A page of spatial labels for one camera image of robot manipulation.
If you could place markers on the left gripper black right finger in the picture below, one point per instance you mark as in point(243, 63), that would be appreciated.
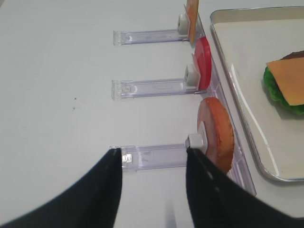
point(215, 201)

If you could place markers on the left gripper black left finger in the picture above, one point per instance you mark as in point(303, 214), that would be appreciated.
point(92, 202)

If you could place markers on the bread bun slice in rack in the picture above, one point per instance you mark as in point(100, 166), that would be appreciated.
point(219, 132)

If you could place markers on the green lettuce leaf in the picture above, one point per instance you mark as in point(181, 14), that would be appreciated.
point(277, 96)

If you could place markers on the orange cheese slice on burger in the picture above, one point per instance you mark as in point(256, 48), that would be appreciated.
point(289, 76)

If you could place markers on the red tomato slice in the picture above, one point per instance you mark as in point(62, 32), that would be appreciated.
point(203, 62)

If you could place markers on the brown meat patty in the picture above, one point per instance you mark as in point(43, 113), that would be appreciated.
point(298, 54)

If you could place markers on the orange cheese slice in rack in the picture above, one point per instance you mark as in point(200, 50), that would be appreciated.
point(192, 7)

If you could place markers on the white pusher block bottom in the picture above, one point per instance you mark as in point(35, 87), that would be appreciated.
point(197, 141)

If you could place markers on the white pusher block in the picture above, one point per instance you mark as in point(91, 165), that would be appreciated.
point(183, 24)
point(197, 141)
point(192, 77)

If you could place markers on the clear acrylic food rack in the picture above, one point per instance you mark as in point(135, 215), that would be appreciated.
point(239, 172)

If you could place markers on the white pusher block middle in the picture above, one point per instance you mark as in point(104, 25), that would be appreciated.
point(192, 77)

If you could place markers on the silver metal tray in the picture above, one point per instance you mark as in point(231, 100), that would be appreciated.
point(246, 40)

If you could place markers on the white pusher block top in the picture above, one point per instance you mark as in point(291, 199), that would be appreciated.
point(183, 24)

